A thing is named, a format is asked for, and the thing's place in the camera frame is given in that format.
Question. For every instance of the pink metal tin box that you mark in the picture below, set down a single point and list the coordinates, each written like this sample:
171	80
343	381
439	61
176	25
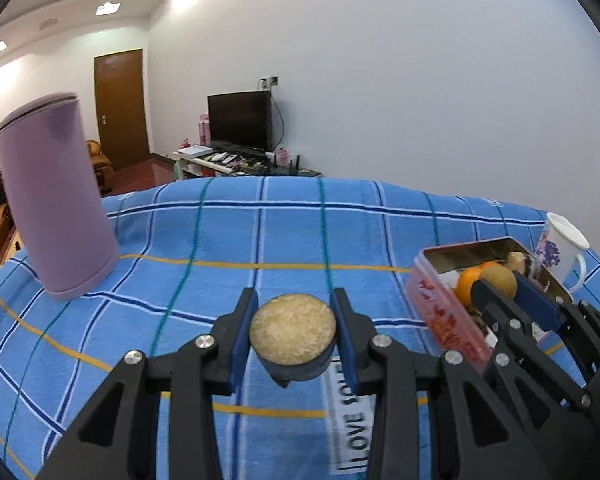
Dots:
440	310

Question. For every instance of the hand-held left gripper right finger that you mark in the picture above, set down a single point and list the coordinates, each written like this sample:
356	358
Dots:
342	335

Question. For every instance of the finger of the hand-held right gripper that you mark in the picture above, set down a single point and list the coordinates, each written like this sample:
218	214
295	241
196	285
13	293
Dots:
495	305
535	300

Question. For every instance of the small round jar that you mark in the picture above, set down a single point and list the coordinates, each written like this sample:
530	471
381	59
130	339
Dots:
292	330

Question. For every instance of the orange leather sofa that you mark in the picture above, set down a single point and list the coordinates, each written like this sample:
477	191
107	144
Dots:
99	170

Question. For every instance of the orange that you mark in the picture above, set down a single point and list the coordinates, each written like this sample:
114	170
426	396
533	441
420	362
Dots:
467	284
491	264

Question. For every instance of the tall purple cylinder container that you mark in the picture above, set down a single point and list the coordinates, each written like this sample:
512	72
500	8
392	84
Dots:
55	200

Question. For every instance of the white television stand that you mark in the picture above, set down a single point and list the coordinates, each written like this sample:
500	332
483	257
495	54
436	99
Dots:
240	166

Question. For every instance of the wall socket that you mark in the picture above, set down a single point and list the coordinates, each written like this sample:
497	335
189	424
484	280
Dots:
269	80

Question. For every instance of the black router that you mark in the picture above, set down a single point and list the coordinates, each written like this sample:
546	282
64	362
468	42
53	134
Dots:
285	166

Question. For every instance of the white floral mug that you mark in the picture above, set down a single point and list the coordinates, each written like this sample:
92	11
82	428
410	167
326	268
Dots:
555	255

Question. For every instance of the flat white box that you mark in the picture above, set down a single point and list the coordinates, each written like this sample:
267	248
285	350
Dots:
196	150

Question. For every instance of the blue plaid blanket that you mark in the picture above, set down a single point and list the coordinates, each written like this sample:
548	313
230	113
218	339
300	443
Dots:
230	240

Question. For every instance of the brown wooden door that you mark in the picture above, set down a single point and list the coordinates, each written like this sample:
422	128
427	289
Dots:
120	105

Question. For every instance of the pink floral decoration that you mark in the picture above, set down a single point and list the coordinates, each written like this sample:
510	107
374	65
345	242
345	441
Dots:
281	153

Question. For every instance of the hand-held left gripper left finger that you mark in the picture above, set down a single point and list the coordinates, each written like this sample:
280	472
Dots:
242	335

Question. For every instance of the black television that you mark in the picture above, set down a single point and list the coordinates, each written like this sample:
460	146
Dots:
240	120

